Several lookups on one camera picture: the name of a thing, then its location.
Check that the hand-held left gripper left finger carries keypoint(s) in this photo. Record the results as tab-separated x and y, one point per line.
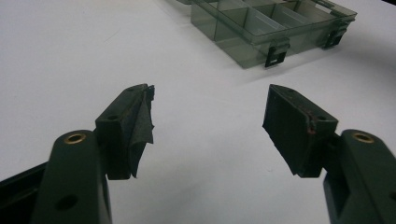
123	137

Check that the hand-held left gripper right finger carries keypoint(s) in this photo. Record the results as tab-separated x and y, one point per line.
295	133

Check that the translucent grey compartment storage box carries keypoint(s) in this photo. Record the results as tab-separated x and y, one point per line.
249	34

